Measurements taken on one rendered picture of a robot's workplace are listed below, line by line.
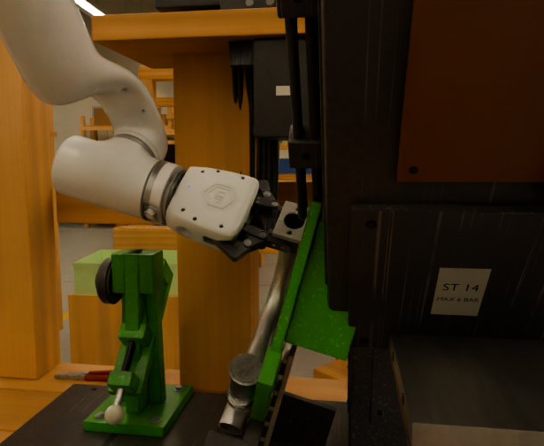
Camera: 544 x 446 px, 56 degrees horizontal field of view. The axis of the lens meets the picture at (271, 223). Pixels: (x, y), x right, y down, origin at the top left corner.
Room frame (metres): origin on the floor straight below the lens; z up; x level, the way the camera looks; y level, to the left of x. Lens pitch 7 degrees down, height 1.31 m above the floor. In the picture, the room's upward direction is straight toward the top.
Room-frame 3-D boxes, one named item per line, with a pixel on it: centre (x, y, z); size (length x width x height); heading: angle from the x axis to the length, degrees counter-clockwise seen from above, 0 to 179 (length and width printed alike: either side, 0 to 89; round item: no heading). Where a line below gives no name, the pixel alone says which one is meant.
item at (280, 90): (0.86, -0.06, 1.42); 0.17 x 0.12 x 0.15; 82
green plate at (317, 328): (0.58, -0.06, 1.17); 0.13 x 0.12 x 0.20; 82
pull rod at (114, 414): (0.73, 0.23, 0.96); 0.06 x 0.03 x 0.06; 172
